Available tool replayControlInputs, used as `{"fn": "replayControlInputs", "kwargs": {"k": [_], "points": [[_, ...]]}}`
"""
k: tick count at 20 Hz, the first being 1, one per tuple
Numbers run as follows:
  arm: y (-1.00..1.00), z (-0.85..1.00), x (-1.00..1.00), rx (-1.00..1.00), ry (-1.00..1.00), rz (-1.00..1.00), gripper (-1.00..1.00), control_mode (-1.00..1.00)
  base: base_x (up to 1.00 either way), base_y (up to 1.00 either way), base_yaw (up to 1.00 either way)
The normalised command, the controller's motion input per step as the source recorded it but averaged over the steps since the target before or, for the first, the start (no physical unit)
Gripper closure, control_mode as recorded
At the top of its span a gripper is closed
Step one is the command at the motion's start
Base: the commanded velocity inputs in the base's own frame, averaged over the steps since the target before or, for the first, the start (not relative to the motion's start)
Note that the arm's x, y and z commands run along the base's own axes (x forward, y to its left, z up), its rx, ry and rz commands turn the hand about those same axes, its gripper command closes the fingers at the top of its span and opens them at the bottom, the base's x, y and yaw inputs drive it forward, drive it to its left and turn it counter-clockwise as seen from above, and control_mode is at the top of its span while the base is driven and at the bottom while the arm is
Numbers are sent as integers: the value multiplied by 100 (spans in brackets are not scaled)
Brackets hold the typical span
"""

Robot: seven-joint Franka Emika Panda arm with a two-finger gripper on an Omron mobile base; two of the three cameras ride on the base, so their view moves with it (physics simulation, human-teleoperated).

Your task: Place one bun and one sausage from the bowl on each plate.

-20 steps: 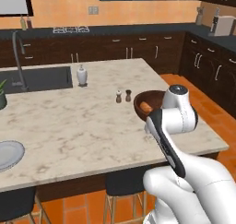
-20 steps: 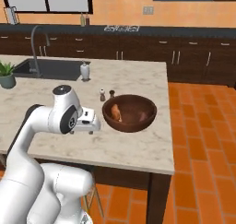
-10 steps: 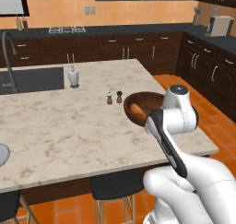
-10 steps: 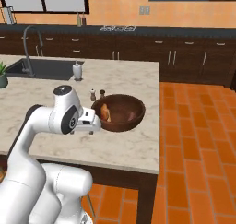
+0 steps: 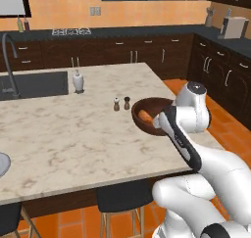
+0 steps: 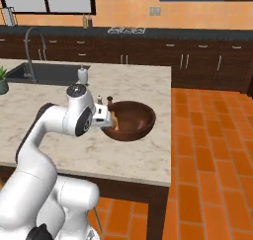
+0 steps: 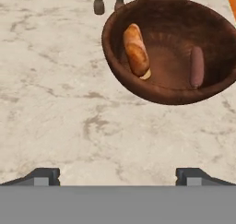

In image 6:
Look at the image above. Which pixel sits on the dark pepper shaker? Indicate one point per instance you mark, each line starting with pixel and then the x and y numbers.
pixel 109 100

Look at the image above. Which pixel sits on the grey paper towel holder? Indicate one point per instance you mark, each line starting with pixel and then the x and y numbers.
pixel 10 16

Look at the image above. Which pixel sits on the grey wall socket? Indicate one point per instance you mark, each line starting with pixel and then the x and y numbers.
pixel 155 11

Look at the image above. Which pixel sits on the tan bread bun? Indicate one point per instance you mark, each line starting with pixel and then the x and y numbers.
pixel 115 124

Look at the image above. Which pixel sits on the green potted plant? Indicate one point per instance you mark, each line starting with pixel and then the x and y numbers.
pixel 2 82

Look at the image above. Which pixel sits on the dark brown wooden bowl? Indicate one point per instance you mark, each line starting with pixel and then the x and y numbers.
pixel 138 122

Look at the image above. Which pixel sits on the dark wood island cabinet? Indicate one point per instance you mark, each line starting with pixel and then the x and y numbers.
pixel 158 211

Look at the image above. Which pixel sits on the dark wood cupboard run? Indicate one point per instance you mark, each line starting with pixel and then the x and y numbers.
pixel 197 66

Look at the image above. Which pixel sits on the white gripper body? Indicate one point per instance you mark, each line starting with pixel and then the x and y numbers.
pixel 106 120

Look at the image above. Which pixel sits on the white-topped salt shaker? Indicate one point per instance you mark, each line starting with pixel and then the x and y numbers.
pixel 99 100

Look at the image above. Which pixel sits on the dark grey sink basin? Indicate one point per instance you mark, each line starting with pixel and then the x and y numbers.
pixel 52 73

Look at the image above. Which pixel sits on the grey arched tap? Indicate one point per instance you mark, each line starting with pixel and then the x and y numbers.
pixel 29 56

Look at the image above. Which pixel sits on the grey bottle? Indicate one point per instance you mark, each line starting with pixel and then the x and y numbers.
pixel 84 21

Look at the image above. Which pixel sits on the black hob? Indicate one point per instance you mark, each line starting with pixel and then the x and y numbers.
pixel 126 30

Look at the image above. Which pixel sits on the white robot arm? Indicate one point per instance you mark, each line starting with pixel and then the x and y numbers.
pixel 36 171

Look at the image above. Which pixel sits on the white soap dispenser bottle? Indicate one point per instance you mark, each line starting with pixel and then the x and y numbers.
pixel 82 75

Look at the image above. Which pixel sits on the black-framed window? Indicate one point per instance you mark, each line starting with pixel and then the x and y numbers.
pixel 47 0

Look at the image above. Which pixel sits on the dark brown bottle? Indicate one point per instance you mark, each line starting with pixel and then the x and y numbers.
pixel 89 20

